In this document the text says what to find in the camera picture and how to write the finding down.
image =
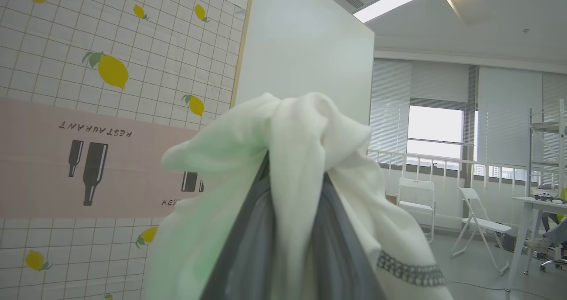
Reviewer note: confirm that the plain white partition panel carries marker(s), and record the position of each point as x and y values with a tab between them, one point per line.
301	47

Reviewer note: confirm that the bright glass window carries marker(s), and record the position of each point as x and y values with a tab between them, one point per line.
434	129

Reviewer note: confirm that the white garment with grey stitching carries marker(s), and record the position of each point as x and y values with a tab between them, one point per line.
301	127

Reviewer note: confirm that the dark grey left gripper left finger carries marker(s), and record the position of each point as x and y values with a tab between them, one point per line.
252	247

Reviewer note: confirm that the long rectangular ceiling light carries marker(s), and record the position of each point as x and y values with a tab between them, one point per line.
394	1

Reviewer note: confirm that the white folding chair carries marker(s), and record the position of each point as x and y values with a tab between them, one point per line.
416	193
480	224

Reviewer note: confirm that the black device on table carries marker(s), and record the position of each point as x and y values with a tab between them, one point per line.
547	197

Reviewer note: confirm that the white table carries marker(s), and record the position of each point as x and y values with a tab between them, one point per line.
529	211

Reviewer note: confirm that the metal shelf rack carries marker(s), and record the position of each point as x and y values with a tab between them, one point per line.
549	127

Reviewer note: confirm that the seated person's leg with shoe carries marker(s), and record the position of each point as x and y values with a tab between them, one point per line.
551	238

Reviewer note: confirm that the white railing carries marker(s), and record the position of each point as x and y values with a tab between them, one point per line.
443	159

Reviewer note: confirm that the white window blind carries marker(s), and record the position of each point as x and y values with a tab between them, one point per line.
507	114
390	105

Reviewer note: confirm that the lemon print tile backdrop panel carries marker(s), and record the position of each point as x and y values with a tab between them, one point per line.
88	158

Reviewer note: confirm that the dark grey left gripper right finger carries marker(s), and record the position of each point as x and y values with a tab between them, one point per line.
341	264

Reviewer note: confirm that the office chair wheeled base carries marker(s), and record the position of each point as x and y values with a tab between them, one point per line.
553	262

